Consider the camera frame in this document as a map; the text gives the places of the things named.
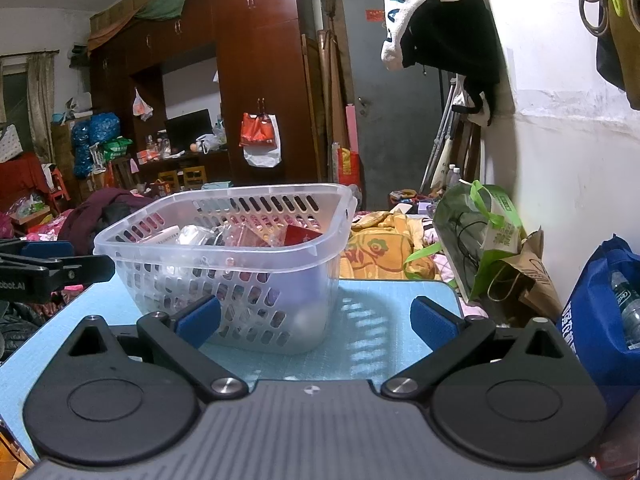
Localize black monitor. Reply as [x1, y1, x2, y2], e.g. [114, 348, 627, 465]
[165, 108, 213, 150]

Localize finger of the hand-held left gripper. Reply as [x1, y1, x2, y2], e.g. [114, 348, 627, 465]
[0, 239, 76, 261]
[0, 254, 116, 292]

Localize crumpled white plastic bag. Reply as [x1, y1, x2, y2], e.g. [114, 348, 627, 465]
[196, 132, 226, 153]

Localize brown paper bag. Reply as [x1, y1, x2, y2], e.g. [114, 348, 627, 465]
[487, 227, 563, 321]

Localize grey door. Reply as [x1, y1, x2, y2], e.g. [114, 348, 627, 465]
[327, 0, 456, 211]

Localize patterned curtain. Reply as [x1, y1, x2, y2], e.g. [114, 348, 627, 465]
[26, 52, 56, 161]

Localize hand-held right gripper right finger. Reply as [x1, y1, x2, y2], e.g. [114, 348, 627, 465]
[380, 296, 576, 403]

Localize white plastic basket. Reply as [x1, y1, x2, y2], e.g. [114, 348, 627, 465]
[93, 183, 358, 356]

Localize red shopping bag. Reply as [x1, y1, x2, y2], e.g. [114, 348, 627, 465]
[239, 111, 277, 149]

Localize wooden planks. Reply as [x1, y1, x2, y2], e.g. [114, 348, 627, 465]
[300, 0, 351, 186]

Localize green and white shopping bag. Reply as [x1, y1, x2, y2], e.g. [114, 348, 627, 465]
[404, 180, 526, 303]

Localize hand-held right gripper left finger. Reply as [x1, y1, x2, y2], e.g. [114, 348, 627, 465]
[65, 294, 248, 403]

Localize white and black hanging sweater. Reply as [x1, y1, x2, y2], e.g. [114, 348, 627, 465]
[381, 0, 503, 126]

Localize red yellow printed bag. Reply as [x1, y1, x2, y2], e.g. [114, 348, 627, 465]
[337, 147, 362, 188]

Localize white patterned gift bag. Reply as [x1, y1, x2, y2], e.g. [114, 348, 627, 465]
[0, 125, 21, 161]

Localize olive hanging bag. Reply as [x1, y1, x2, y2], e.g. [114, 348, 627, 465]
[595, 0, 640, 111]

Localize dark maroon clothing heap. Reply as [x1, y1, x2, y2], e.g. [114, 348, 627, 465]
[60, 187, 156, 256]

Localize pile of plastic-wrapped packets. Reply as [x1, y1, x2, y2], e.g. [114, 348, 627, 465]
[137, 222, 326, 346]

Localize dark ribbed cloth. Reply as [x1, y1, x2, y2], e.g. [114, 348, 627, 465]
[0, 300, 48, 361]

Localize large plastic water bottle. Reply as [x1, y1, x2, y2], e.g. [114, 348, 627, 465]
[610, 270, 640, 348]

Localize blue tote bag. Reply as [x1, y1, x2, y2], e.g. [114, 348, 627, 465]
[556, 234, 640, 421]

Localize orange yellow blanket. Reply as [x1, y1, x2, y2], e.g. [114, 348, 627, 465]
[340, 210, 443, 281]

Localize brown wooden wardrobe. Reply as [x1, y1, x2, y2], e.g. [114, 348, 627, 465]
[87, 0, 321, 196]

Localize metal crutch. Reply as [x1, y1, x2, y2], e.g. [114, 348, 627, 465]
[419, 77, 468, 193]

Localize red cloth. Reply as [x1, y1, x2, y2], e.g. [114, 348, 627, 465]
[0, 152, 51, 201]

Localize blue plastic garbage sack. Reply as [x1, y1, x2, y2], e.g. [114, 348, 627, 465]
[72, 112, 121, 178]

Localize cardboard box with packets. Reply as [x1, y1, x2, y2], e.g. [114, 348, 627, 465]
[10, 192, 51, 221]

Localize small pink white plastic bag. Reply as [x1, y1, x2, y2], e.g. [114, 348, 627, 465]
[132, 89, 153, 122]

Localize red clothes pile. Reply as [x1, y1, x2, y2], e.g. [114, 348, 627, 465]
[25, 210, 76, 243]

